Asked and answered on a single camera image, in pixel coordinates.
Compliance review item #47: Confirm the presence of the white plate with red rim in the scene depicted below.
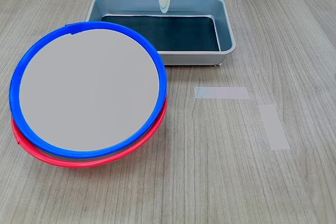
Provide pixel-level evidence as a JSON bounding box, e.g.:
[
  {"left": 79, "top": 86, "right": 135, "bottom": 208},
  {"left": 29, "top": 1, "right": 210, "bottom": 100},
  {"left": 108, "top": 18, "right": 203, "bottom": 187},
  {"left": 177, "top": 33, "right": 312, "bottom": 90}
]
[{"left": 10, "top": 94, "right": 169, "bottom": 168}]

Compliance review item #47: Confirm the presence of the steel tray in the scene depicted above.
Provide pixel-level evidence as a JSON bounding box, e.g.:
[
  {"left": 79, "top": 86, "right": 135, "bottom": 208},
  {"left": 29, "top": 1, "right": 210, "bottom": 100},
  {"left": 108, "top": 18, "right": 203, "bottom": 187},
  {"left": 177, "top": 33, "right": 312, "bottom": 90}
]
[{"left": 85, "top": 0, "right": 237, "bottom": 68}]

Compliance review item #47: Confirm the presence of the black mat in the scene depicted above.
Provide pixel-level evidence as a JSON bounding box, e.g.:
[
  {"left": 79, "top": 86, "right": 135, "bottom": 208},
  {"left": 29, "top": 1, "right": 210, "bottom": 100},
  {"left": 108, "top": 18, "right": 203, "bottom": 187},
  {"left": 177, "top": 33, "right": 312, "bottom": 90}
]
[{"left": 101, "top": 15, "right": 221, "bottom": 52}]

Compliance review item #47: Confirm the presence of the white plate with blue rim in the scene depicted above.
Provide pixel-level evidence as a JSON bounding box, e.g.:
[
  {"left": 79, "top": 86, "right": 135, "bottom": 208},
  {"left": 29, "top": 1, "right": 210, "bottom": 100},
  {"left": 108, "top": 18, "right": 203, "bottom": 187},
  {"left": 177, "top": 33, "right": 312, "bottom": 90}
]
[{"left": 9, "top": 20, "right": 168, "bottom": 159}]

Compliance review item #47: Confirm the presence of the pale tape strip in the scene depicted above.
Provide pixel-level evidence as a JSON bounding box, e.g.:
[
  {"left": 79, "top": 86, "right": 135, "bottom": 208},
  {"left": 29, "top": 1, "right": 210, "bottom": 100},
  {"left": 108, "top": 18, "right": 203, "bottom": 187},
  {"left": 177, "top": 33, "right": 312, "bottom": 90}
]
[
  {"left": 258, "top": 104, "right": 291, "bottom": 151},
  {"left": 194, "top": 87, "right": 251, "bottom": 100}
]

